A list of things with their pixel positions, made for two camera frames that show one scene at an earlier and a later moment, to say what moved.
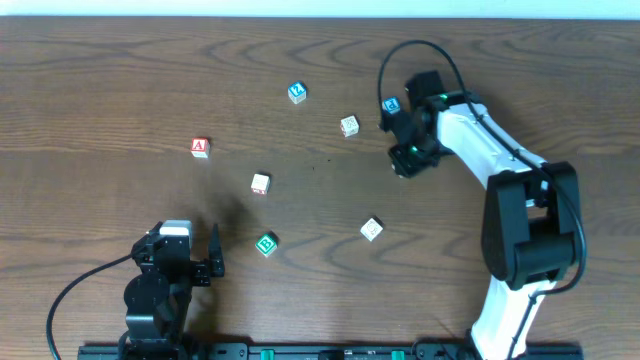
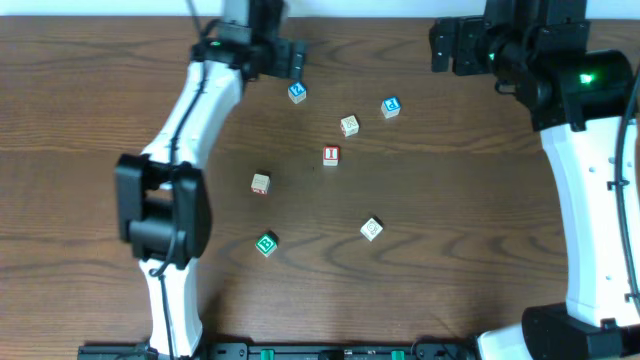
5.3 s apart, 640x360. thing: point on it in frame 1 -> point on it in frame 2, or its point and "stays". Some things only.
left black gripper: (201, 272) -> (291, 58)
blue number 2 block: (297, 91) stays
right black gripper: (398, 125) -> (447, 45)
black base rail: (329, 351) stays
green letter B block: (267, 244) stays
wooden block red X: (350, 126) stays
